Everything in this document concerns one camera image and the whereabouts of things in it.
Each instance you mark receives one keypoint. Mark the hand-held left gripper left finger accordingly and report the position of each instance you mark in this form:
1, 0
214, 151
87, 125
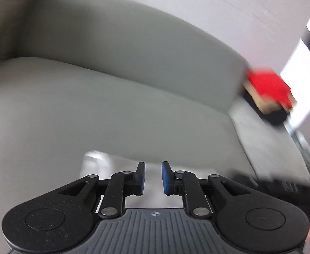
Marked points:
142, 176

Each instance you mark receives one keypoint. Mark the black cloth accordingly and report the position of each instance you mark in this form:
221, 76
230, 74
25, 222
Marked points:
276, 118

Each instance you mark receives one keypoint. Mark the grey sofa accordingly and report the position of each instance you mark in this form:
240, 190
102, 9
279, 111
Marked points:
91, 98

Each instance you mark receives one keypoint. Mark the white t-shirt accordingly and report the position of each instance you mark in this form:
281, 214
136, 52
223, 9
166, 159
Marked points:
110, 161

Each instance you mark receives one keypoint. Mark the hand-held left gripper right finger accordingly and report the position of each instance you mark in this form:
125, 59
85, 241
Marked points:
166, 176

